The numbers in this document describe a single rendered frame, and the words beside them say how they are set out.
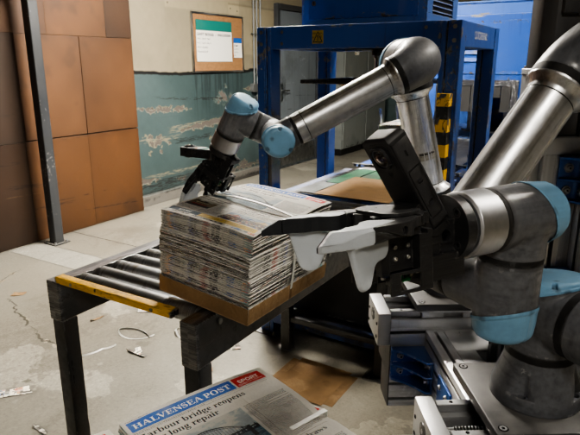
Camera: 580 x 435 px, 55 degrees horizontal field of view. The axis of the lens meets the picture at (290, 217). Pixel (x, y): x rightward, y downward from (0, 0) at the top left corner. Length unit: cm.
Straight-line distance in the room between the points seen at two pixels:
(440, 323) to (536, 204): 86
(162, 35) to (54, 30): 130
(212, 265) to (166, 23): 473
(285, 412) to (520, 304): 45
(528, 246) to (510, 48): 399
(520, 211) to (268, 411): 54
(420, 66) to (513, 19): 331
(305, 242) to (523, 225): 24
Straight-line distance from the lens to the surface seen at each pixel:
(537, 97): 88
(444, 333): 149
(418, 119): 150
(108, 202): 530
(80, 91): 505
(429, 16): 251
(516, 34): 462
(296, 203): 149
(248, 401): 101
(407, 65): 134
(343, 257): 196
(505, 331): 72
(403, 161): 56
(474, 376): 114
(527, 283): 70
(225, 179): 149
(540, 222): 68
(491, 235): 62
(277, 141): 128
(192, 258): 137
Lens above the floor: 139
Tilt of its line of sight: 16 degrees down
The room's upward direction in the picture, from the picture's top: straight up
